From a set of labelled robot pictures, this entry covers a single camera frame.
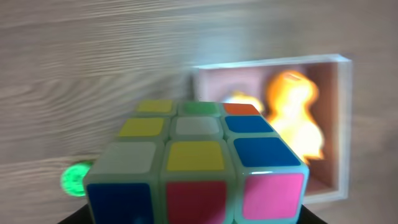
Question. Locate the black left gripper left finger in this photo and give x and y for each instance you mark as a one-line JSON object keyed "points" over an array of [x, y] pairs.
{"points": [[81, 216]]}

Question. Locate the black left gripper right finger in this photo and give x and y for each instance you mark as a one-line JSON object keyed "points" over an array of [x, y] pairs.
{"points": [[308, 217]]}

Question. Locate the green round disc toy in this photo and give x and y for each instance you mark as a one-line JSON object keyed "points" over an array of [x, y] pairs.
{"points": [[71, 180]]}

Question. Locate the pastel rubiks cube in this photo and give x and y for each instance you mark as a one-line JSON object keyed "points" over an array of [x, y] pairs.
{"points": [[196, 162]]}

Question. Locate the orange plastic cat toy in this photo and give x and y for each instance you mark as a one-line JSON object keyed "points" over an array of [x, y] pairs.
{"points": [[289, 96]]}

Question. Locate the white cardboard box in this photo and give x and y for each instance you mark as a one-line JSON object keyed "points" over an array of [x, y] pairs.
{"points": [[332, 73]]}

